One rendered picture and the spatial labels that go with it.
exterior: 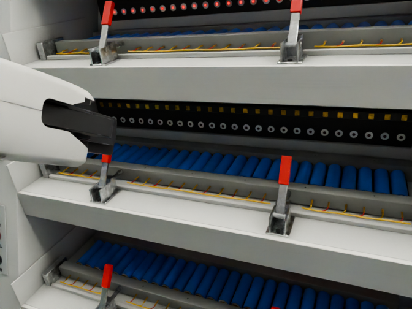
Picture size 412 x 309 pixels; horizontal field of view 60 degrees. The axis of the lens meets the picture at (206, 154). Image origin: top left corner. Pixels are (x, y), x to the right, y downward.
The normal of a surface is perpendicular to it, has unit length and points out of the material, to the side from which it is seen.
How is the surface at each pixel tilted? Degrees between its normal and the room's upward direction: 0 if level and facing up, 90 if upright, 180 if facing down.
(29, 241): 90
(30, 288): 90
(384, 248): 20
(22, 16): 90
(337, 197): 110
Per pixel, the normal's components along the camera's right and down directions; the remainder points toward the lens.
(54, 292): -0.10, -0.89
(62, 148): 0.88, 0.25
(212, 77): -0.39, 0.44
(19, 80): 0.88, -0.13
